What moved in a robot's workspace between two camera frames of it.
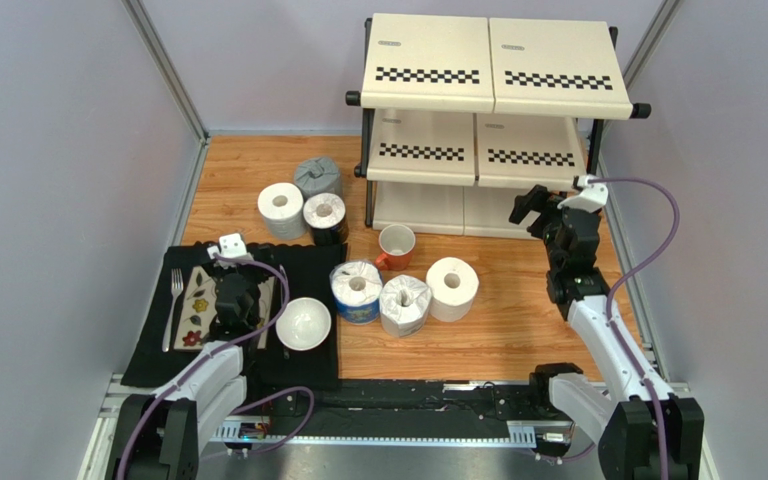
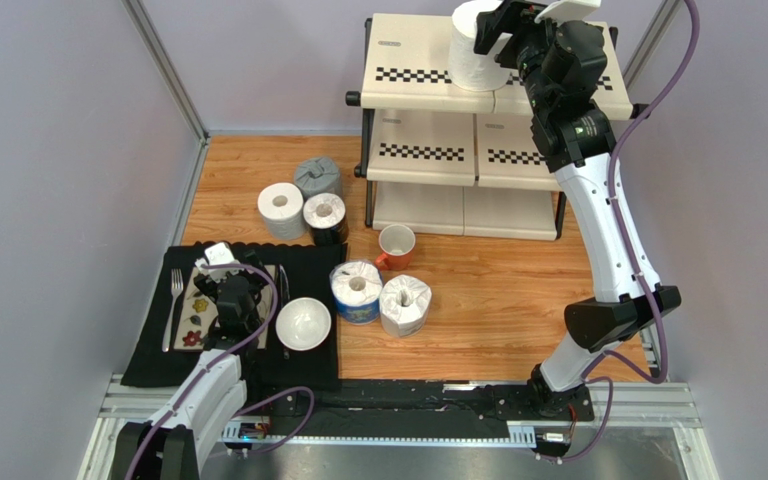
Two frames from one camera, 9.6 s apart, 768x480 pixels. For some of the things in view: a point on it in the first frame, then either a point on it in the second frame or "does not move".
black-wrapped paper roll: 326,214 does not move
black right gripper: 542,211 to 507,33
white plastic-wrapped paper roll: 405,302 does not move
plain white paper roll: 453,284 to 469,70
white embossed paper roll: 281,205 does not move
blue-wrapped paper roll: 356,286 does not move
